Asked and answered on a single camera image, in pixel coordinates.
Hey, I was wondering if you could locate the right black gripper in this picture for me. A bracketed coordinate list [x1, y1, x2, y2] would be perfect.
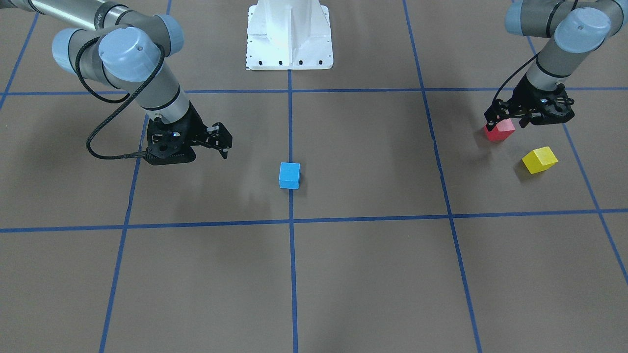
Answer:
[146, 103, 233, 165]

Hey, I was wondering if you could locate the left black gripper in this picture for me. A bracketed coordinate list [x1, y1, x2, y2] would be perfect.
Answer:
[484, 76, 575, 130]

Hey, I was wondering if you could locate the red block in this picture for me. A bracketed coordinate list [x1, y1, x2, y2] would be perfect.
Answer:
[484, 119, 516, 142]

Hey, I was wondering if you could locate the yellow block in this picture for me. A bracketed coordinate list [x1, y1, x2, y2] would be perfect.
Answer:
[521, 147, 558, 175]

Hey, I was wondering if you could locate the blue block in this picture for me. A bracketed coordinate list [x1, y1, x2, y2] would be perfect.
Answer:
[278, 162, 301, 190]

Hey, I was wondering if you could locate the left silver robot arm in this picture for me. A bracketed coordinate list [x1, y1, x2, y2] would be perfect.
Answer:
[485, 0, 628, 131]

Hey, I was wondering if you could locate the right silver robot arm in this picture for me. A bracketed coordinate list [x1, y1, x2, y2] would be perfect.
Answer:
[1, 0, 233, 165]

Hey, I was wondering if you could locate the white camera mast pedestal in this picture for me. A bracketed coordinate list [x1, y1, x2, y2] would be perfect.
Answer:
[245, 0, 334, 70]

